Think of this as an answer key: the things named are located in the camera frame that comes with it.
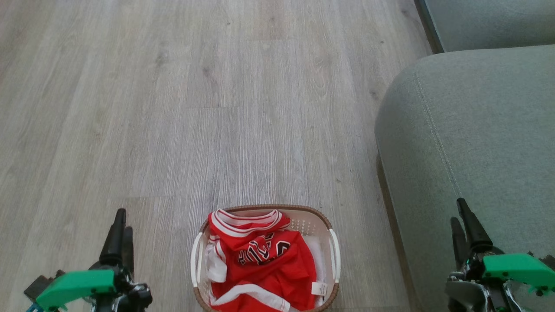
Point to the green and metal right gripper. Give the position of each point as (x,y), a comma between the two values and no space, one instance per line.
(516,268)

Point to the green and metal left gripper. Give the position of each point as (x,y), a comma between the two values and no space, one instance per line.
(76,286)

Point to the white laundry basket brown rim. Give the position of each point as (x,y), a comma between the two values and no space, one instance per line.
(305,223)

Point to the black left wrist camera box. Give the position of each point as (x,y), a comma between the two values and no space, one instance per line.
(41,287)

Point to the red garment white striped collar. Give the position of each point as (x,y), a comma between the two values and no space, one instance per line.
(227,229)

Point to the red jersey with black lettering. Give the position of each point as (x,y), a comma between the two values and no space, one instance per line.
(277,268)

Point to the grey sofa seat cushion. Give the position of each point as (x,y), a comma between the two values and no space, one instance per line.
(477,130)
(490,21)

